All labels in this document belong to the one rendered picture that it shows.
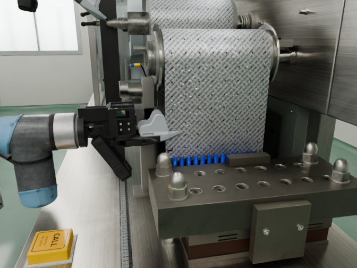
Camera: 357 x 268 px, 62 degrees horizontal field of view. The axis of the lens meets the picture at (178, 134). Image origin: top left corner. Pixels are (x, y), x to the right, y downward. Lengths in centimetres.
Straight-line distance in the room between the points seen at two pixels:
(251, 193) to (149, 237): 24
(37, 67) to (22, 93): 59
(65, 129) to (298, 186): 45
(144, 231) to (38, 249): 21
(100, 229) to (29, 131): 25
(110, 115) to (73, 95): 574
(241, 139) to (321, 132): 34
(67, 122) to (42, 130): 5
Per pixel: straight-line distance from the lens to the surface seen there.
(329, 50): 68
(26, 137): 63
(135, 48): 67
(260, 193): 55
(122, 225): 69
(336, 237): 73
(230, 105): 67
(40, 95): 645
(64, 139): 62
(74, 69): 626
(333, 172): 64
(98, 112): 61
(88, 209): 77
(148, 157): 75
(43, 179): 66
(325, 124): 98
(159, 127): 62
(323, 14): 71
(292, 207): 55
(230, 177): 60
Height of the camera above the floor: 129
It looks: 18 degrees down
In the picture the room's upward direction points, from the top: straight up
